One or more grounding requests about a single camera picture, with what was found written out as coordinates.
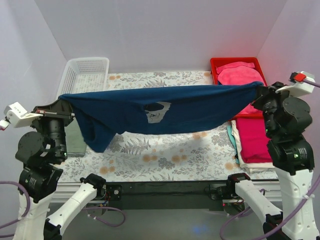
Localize teal folded t shirt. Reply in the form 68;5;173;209
226;125;240;164

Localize aluminium rail frame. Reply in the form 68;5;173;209
47;179;283;216

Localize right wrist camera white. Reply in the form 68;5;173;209
275;71;319;98

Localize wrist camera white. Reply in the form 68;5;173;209
275;71;319;98
0;102;43;131

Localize floral table cloth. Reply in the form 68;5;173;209
57;71;277;183

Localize red plastic bin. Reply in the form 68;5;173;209
210;57;267;120

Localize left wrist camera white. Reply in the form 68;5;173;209
0;102;43;131

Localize green folded cloth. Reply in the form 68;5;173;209
65;119;87;157

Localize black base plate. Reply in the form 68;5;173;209
89;180;241;211

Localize magenta folded t shirt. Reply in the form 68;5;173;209
235;118;272;164

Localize navy blue t shirt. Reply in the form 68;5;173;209
59;81;262;153

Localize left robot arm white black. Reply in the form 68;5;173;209
5;99;107;240

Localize pink towel in bin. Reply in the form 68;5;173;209
213;61;266;119

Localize white plastic basket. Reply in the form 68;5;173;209
56;57;110;97

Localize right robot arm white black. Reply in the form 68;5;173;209
226;82;320;240

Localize cream folded t shirt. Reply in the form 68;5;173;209
231;120;275;174

